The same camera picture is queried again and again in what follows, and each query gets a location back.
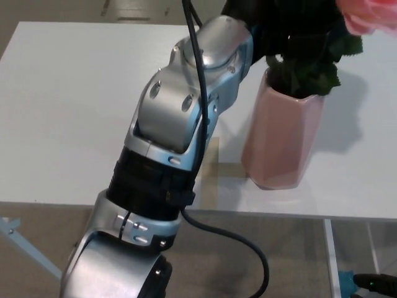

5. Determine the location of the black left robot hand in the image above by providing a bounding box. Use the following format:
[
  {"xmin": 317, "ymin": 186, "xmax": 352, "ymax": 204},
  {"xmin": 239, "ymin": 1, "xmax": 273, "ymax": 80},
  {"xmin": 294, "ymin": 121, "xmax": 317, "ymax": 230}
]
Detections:
[{"xmin": 220, "ymin": 0, "xmax": 346, "ymax": 68}]

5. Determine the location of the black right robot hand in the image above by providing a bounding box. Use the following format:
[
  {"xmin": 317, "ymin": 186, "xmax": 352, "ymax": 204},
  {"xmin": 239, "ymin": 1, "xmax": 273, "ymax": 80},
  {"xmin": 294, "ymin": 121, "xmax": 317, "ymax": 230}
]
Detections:
[{"xmin": 353, "ymin": 273, "xmax": 397, "ymax": 298}]

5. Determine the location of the pink rose bouquet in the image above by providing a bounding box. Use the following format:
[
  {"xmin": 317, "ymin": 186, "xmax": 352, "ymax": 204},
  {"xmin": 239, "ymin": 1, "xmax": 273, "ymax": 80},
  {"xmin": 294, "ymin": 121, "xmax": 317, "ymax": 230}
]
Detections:
[{"xmin": 265, "ymin": 0, "xmax": 397, "ymax": 99}]

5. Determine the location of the pink faceted ceramic vase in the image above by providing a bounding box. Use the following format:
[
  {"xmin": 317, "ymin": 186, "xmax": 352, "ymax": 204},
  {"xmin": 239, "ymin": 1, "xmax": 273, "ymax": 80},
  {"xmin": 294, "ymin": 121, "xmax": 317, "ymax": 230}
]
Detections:
[{"xmin": 241, "ymin": 68, "xmax": 326, "ymax": 191}]

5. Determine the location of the teal floor item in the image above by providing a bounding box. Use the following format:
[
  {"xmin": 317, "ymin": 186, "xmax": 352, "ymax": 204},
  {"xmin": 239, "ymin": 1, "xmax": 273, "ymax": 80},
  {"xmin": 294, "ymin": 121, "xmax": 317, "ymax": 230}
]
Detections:
[{"xmin": 337, "ymin": 270, "xmax": 358, "ymax": 298}]

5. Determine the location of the white table leg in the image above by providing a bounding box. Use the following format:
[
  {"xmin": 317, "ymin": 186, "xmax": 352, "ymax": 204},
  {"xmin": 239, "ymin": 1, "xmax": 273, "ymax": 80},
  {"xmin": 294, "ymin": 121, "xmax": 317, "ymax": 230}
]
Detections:
[{"xmin": 321, "ymin": 219, "xmax": 339, "ymax": 298}]

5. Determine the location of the long beige tape strip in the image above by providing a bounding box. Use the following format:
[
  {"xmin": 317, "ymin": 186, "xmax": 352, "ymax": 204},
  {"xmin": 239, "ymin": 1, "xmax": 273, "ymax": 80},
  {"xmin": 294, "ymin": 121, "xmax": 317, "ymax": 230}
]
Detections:
[{"xmin": 198, "ymin": 137, "xmax": 221, "ymax": 208}]

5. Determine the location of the white metal stand bracket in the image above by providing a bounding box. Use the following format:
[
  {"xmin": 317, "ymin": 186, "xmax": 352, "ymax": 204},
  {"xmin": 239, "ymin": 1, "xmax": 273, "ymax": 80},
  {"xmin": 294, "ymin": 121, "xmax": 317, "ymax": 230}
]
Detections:
[{"xmin": 0, "ymin": 217, "xmax": 63, "ymax": 281}]

